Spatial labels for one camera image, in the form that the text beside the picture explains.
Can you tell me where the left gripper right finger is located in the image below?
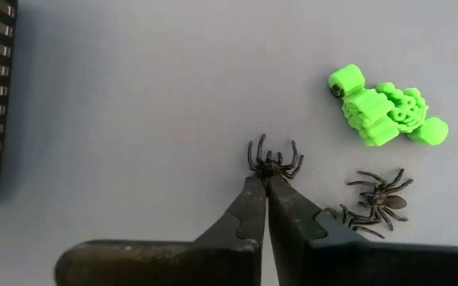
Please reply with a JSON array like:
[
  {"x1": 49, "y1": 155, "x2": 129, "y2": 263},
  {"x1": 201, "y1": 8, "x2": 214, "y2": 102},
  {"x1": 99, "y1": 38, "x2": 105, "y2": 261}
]
[{"x1": 267, "y1": 176, "x2": 458, "y2": 286}]

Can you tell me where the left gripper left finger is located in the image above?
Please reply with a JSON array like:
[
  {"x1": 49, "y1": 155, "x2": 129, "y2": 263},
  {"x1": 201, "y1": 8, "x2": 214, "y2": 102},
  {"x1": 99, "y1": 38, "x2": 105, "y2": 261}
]
[{"x1": 53, "y1": 176, "x2": 268, "y2": 286}]

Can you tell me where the black plastic spider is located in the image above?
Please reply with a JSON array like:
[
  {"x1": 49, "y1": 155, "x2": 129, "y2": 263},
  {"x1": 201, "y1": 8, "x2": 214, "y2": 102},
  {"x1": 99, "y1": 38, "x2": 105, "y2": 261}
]
[
  {"x1": 324, "y1": 204, "x2": 386, "y2": 240},
  {"x1": 246, "y1": 133, "x2": 305, "y2": 182},
  {"x1": 346, "y1": 168, "x2": 415, "y2": 232}
]

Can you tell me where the green plastic skeleton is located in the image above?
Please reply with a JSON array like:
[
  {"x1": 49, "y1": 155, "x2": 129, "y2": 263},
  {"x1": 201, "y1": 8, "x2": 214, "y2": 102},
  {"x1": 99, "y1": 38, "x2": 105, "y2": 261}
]
[
  {"x1": 374, "y1": 81, "x2": 450, "y2": 147},
  {"x1": 327, "y1": 63, "x2": 403, "y2": 148}
]

